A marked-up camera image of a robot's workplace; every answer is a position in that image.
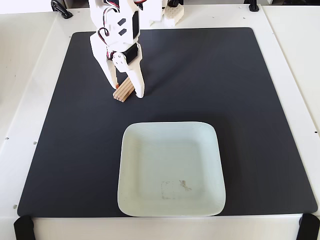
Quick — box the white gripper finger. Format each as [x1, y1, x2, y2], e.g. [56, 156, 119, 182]
[93, 55, 119, 89]
[111, 51, 146, 99]

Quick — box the cream robot base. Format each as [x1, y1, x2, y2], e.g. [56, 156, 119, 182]
[149, 4, 185, 27]

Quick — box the black rubber mat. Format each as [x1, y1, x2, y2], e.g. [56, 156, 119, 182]
[16, 26, 318, 218]

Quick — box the grooved wooden block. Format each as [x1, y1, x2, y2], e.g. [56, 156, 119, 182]
[112, 76, 134, 104]

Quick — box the pale green square plate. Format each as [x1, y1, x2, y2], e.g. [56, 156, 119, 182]
[116, 121, 227, 218]

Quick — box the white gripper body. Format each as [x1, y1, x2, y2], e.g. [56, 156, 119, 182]
[89, 32, 144, 66]

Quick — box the red black white servo cable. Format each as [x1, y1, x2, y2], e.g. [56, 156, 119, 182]
[96, 0, 119, 61]

